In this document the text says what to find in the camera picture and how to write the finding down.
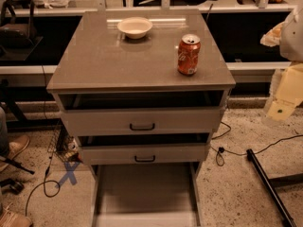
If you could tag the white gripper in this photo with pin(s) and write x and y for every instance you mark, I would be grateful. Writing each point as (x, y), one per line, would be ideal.
(293, 39)

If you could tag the red coke can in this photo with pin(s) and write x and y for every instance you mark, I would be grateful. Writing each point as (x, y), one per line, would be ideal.
(188, 54)

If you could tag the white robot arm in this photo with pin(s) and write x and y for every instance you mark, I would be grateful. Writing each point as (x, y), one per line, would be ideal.
(290, 45)

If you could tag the grey drawer cabinet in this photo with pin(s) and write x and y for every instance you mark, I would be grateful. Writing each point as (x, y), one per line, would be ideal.
(102, 69)

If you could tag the open bottom drawer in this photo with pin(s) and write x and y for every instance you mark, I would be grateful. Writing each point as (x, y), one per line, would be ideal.
(147, 195)

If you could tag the black metal stand leg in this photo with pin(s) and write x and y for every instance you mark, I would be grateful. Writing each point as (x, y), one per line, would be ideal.
(271, 184)

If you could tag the white paper bowl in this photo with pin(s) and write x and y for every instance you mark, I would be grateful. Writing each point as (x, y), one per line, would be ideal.
(135, 27)

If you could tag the black chair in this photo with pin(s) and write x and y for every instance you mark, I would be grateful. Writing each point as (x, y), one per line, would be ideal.
(17, 41)

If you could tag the tan shoe upper left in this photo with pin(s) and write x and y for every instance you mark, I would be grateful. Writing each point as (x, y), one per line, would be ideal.
(15, 148)

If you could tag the tan shoe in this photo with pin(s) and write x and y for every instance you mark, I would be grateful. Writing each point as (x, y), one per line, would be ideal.
(12, 219)
(15, 148)

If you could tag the black tool on floor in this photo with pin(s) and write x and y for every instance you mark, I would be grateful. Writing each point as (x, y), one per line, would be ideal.
(15, 186)

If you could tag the tan shoe lower left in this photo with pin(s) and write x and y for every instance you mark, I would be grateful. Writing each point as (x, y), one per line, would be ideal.
(12, 219)

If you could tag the top drawer with black handle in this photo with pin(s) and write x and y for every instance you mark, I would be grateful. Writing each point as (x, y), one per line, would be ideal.
(140, 121)

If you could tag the drawer with black handle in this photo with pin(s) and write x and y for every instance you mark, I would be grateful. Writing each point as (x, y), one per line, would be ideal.
(119, 155)
(140, 121)

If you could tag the middle drawer with black handle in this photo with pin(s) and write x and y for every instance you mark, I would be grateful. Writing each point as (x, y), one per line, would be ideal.
(119, 155)

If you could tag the wire mesh basket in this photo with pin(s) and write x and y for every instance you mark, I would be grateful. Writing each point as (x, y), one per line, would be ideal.
(63, 145)

